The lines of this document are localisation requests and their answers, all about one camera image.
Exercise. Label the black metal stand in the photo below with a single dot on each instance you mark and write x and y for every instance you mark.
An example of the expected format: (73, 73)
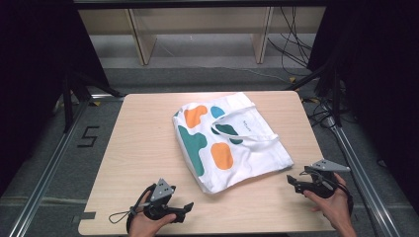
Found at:
(68, 105)
(336, 98)

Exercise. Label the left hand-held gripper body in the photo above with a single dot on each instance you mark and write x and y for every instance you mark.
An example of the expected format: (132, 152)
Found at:
(159, 192)

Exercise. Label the black overhead bar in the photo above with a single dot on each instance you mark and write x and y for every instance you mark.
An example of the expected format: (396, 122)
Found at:
(197, 4)

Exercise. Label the light wooden furniture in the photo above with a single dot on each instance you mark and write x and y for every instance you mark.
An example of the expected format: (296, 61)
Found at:
(145, 42)

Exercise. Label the white tote bag colourful patches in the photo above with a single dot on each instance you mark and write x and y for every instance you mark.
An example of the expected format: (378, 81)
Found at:
(260, 154)

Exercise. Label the dark curtain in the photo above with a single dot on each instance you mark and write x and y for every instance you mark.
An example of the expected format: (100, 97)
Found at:
(382, 82)
(33, 82)

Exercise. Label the person's left hand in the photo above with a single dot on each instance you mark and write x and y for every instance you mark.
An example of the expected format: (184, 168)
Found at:
(145, 227)

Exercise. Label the person's right hand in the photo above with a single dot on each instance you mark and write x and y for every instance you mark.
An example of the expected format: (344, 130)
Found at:
(336, 207)

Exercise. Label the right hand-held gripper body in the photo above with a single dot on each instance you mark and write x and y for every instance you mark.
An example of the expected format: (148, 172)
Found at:
(324, 184)

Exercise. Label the metal floor rail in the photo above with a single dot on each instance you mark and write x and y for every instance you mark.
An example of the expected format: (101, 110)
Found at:
(362, 177)
(42, 184)

